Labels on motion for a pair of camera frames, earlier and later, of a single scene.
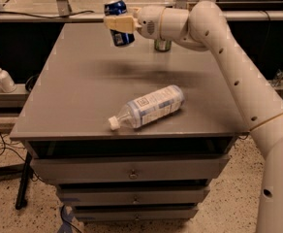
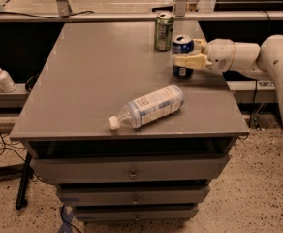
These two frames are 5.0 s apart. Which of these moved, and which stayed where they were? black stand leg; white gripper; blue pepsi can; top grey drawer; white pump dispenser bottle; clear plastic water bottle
Moved: blue pepsi can; white gripper
Stayed: top grey drawer; white pump dispenser bottle; clear plastic water bottle; black stand leg
